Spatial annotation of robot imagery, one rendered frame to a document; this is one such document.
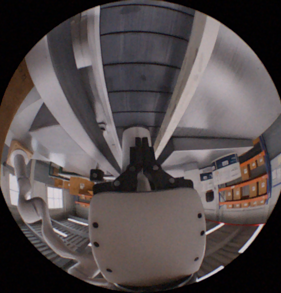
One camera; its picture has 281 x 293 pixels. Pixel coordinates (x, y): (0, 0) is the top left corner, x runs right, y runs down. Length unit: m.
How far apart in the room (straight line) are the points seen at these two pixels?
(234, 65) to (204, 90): 0.10
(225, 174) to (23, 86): 0.73
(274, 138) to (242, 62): 4.23
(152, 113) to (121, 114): 0.05
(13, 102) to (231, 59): 0.33
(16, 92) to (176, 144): 0.40
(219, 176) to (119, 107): 0.58
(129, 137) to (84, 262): 0.54
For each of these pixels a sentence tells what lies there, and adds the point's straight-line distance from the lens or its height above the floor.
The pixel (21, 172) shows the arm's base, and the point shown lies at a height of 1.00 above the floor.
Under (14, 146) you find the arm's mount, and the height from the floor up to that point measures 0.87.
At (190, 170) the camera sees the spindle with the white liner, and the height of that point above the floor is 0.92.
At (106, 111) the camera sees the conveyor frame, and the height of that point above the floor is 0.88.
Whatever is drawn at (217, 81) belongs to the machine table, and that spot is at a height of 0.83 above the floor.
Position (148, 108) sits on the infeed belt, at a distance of 0.15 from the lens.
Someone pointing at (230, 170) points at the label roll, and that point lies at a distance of 0.61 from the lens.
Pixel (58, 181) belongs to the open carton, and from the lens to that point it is 4.72.
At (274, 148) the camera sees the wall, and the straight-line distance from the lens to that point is 4.43.
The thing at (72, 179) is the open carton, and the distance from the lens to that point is 2.29.
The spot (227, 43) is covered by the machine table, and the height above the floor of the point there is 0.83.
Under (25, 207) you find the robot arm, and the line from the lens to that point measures 0.62.
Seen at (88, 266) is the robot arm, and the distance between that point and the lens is 0.54.
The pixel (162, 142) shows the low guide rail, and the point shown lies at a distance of 0.17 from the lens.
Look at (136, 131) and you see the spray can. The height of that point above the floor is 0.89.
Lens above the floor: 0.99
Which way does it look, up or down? 24 degrees down
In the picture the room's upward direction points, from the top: 177 degrees clockwise
